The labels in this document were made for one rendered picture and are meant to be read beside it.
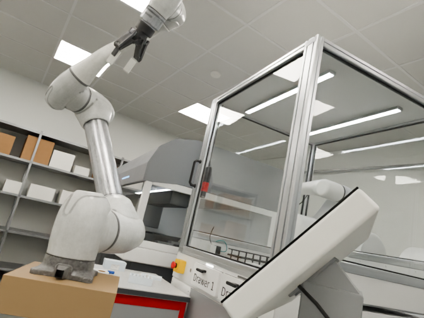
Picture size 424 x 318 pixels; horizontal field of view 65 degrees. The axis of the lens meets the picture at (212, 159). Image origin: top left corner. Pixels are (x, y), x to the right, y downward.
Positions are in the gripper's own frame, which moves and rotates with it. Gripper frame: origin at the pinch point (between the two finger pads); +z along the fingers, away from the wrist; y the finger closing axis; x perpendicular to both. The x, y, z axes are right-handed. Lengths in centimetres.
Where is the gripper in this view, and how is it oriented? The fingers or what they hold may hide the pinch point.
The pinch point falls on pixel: (118, 65)
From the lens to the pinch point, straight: 146.6
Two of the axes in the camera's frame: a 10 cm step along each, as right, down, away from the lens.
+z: -6.2, 7.7, 1.5
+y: -2.2, 0.1, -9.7
